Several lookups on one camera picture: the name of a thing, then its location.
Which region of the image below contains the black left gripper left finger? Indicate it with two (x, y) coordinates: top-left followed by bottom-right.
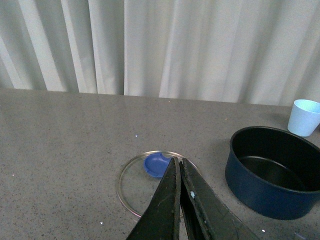
(127, 157), (181, 240)

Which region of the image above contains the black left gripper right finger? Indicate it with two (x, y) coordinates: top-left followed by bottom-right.
(179, 158), (258, 240)

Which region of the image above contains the glass lid blue knob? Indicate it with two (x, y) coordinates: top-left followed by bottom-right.
(116, 150), (184, 218)

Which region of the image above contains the dark blue saucepan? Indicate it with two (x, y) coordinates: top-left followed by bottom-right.
(225, 126), (320, 220)

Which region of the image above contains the light blue plastic cup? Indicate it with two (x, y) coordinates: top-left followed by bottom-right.
(287, 99), (320, 137)

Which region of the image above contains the white pleated curtain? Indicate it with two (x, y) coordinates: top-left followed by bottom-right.
(0, 0), (320, 106)

